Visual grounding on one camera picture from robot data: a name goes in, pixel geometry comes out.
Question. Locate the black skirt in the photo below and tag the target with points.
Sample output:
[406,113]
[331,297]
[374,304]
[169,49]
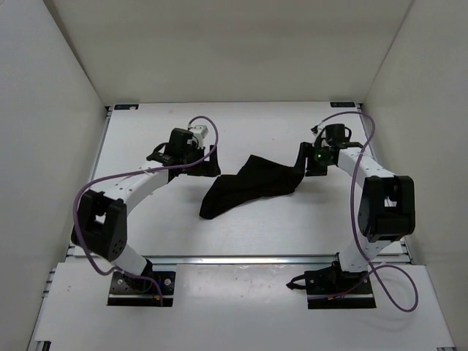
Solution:
[258,178]

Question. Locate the aluminium rail front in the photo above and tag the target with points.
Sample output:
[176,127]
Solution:
[242,260]

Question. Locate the blue label sticker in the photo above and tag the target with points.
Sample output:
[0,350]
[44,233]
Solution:
[342,104]
[126,107]

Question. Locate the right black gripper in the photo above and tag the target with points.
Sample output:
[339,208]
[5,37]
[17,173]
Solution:
[306,151]

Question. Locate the left blue label sticker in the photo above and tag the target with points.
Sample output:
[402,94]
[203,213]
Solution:
[126,107]

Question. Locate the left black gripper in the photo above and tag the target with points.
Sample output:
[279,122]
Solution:
[210,168]

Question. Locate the right blue label sticker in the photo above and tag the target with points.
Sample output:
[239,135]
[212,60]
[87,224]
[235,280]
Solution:
[342,104]

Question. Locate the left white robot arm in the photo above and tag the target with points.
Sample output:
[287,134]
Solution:
[102,214]

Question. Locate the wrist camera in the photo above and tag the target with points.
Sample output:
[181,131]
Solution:
[199,132]
[318,131]

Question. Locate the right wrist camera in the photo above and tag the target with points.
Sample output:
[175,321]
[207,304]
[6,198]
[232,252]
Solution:
[318,131]

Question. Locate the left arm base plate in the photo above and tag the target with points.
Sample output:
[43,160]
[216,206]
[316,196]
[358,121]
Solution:
[124,291]

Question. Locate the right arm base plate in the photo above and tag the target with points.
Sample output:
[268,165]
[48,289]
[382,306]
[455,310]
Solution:
[331,288]

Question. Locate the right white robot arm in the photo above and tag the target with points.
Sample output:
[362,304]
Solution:
[387,207]

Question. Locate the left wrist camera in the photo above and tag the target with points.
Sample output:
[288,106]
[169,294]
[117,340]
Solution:
[199,132]

